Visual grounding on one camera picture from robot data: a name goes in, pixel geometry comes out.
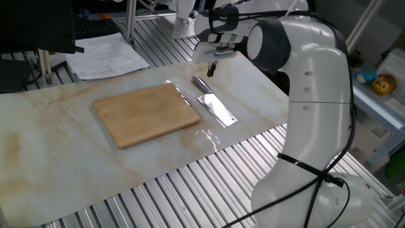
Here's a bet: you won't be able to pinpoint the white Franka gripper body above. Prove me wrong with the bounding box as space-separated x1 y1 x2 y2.
191 41 237 64

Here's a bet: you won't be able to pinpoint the slanted aluminium profile post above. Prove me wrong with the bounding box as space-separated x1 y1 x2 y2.
346 0 386 54

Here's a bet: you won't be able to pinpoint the grey metal shelf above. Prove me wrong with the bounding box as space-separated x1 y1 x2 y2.
351 75 405 169

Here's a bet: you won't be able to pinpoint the marble pattern table mat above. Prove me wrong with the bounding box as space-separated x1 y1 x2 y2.
0 52 290 228

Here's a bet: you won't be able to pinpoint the short aluminium profile post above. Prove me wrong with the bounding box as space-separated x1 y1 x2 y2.
37 49 54 86

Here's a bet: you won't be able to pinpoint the aluminium frame post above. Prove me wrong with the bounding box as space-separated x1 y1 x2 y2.
125 0 137 48

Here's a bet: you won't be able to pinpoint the green box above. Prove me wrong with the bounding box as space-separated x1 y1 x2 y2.
384 151 405 179

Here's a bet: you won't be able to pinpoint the wooden cutting board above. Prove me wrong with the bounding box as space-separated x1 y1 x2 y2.
92 82 202 150

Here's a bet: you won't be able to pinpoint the black keyboard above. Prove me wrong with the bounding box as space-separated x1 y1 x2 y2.
73 18 121 41

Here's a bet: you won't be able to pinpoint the black monitor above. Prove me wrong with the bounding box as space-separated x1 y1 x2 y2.
0 0 85 54

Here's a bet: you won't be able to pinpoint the printed paper sheets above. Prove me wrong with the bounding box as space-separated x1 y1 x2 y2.
65 32 150 80

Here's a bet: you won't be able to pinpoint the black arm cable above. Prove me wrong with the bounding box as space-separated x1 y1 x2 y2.
207 6 358 228

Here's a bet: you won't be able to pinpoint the blue toy figure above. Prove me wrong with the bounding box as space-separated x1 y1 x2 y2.
356 71 379 85

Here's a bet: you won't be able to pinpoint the yellow toy figure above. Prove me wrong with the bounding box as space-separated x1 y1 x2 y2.
371 73 398 98

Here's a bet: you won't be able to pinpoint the black box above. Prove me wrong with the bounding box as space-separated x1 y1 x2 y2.
0 58 32 94

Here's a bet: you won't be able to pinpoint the silver gripper-mounted camera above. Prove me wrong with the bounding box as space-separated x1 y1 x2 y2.
215 45 237 58

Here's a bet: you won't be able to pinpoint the white stand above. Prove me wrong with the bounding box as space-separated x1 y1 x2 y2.
171 0 199 41

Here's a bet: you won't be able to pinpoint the steel cleaver knife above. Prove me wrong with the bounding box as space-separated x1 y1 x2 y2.
191 75 239 128

